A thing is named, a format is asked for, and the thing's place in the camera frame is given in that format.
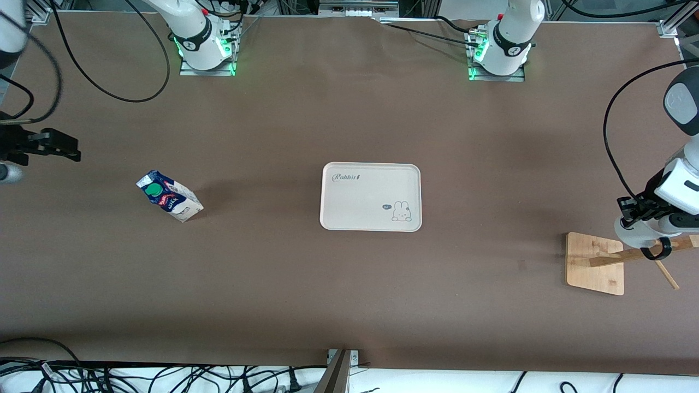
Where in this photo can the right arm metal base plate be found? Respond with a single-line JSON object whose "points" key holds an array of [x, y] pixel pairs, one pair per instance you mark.
{"points": [[207, 72]]}

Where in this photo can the blue white milk carton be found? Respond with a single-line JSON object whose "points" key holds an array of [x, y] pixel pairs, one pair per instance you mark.
{"points": [[169, 195]]}

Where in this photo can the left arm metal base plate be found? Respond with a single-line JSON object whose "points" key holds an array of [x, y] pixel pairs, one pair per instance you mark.
{"points": [[497, 78]]}

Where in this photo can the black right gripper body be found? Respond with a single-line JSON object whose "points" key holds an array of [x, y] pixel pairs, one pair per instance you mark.
{"points": [[13, 143]]}

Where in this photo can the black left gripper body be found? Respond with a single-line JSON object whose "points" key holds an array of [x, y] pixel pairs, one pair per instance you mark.
{"points": [[643, 205]]}

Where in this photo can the aluminium corner bracket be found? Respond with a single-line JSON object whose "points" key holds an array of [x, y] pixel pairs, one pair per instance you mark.
{"points": [[667, 28]]}

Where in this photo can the white power strip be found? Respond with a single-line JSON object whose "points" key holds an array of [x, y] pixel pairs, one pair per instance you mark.
{"points": [[357, 6]]}

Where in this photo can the metal frame bracket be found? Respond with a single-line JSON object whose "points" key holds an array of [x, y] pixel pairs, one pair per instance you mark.
{"points": [[337, 371]]}

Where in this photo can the cream rabbit print tray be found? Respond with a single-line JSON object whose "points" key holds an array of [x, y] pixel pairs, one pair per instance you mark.
{"points": [[371, 202]]}

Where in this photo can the wooden cup rack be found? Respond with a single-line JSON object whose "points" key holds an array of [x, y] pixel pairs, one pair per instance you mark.
{"points": [[595, 262]]}

